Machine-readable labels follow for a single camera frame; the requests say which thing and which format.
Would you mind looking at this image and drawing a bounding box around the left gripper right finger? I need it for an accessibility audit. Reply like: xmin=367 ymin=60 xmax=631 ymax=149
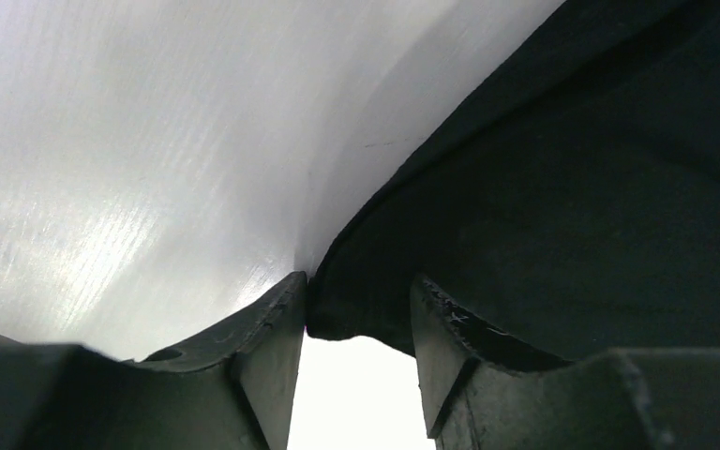
xmin=410 ymin=277 xmax=720 ymax=449

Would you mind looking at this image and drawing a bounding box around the black t shirt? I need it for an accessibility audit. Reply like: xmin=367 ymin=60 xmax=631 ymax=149
xmin=307 ymin=1 xmax=720 ymax=359

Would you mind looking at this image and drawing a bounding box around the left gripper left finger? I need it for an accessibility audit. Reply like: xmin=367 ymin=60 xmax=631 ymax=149
xmin=0 ymin=272 xmax=307 ymax=449

